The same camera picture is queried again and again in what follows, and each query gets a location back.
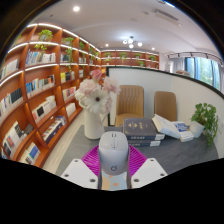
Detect window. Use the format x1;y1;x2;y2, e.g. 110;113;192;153
184;56;223;91

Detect tan upholstered chair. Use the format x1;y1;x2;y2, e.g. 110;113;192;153
153;90;178;123
114;84;145;127

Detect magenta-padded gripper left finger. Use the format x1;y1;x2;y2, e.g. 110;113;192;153
60;143;102;190

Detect white computer mouse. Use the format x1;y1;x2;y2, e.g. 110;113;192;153
97;131;130;176

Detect orange wooden bookshelf unit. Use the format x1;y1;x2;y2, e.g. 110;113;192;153
0;22;160;168

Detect ceiling air vent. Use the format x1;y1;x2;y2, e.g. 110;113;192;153
151;8;181;23

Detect thick white book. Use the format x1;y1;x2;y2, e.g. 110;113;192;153
151;113;183;140

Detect thick dark hardcover book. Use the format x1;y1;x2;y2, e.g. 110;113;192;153
123;117;166;141

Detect thin dark hardcover book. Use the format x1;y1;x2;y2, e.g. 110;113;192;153
127;139;162;148

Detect multi-bulb ceiling lamp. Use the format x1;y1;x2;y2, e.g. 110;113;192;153
122;35;144;50

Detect recessed ceiling spotlights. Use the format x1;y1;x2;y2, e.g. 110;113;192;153
72;4;157;51

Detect white vase with pink flowers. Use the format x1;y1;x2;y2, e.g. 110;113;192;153
74;68;122;140

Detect green potted plant white pot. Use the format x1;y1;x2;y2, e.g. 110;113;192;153
189;102;220;147

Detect white book with blue cover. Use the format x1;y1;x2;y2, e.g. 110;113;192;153
171;120;195;143

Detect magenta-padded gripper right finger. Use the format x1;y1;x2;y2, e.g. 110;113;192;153
128;143;168;190

